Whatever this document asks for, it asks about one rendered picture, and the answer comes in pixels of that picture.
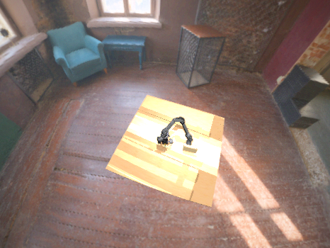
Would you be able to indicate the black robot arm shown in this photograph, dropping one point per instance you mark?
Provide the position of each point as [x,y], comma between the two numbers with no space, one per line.
[164,133]

